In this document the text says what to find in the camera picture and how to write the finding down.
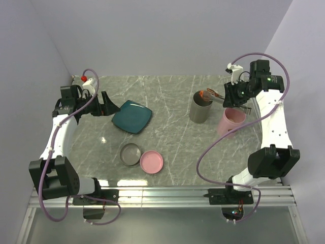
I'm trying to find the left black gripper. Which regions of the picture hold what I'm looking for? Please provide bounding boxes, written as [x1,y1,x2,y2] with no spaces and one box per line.
[76,91,120,116]

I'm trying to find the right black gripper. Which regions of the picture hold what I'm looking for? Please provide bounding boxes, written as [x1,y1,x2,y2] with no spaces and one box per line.
[222,78,254,108]

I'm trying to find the teal square plate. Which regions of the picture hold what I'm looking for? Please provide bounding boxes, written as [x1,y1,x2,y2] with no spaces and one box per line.
[112,100,153,134]

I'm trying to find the metal tongs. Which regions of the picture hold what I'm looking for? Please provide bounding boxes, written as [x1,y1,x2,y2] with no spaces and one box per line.
[206,88,252,115]

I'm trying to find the orange grilled meat piece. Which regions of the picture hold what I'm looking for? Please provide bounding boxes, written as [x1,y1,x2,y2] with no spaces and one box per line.
[199,90,210,102]

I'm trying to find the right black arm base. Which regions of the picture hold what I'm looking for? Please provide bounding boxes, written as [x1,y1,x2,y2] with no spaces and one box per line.
[203,188,254,221]

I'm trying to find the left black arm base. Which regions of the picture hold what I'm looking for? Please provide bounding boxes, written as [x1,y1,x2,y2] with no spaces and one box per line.
[72,189,119,221]

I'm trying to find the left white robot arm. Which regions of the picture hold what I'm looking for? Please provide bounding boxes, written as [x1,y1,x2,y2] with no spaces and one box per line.
[28,85,120,204]

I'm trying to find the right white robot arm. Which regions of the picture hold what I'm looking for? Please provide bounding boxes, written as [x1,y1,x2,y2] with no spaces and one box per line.
[223,59,300,203]

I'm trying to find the pink cylindrical container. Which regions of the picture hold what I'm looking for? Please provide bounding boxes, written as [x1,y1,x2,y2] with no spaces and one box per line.
[216,108,246,136]

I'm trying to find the grey cylindrical container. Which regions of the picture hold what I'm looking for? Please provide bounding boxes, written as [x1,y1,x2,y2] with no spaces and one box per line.
[189,91,213,124]

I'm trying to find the grey round lid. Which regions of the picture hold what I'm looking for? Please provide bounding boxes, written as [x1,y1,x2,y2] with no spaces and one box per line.
[120,143,142,166]

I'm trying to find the pink round lid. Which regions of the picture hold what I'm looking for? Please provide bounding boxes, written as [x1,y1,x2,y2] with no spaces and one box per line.
[140,150,164,174]

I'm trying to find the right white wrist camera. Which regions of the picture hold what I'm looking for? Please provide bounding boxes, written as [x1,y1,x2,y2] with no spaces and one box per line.
[225,63,243,85]

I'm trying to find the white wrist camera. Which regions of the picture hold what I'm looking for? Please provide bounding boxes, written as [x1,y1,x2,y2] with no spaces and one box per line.
[225,63,243,85]
[80,75,98,96]

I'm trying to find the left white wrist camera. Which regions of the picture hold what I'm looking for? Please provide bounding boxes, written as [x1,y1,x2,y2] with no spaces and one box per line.
[80,75,98,96]

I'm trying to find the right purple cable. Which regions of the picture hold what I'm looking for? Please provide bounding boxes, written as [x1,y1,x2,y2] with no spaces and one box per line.
[196,52,290,224]

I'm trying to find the purple cable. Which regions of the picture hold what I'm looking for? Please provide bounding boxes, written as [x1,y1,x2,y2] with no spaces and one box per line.
[38,68,122,226]
[196,52,290,224]

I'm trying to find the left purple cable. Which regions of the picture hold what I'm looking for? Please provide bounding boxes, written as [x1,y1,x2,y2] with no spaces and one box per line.
[38,68,122,226]

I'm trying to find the aluminium rail frame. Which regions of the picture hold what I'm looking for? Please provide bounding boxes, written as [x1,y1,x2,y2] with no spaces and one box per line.
[15,99,309,244]

